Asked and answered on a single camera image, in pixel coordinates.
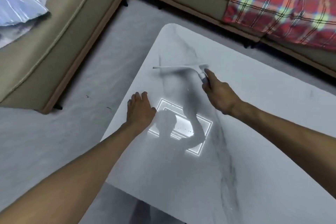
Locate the person's left hand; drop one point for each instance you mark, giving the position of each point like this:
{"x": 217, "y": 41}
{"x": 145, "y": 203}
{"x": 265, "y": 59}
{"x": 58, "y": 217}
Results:
{"x": 140, "y": 112}

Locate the person's right hand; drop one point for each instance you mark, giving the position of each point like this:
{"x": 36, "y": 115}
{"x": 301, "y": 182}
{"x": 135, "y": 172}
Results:
{"x": 220, "y": 95}

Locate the white squeegee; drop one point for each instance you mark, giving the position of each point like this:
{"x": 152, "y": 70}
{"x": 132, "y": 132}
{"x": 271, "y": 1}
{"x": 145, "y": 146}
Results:
{"x": 201, "y": 69}

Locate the person's left forearm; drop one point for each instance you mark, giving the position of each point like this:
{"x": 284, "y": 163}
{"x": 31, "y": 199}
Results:
{"x": 65, "y": 179}

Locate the person's right forearm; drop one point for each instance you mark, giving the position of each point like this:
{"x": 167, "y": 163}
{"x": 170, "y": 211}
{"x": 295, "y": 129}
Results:
{"x": 288, "y": 137}

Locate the white marble table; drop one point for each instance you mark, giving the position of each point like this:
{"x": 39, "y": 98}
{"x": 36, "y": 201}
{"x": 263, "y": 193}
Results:
{"x": 262, "y": 100}

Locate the red plaid blanket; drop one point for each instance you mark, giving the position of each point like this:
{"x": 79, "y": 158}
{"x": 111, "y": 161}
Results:
{"x": 275, "y": 3}

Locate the blue white plastic bag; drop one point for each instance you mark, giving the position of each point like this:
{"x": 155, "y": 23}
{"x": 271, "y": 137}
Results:
{"x": 18, "y": 3}

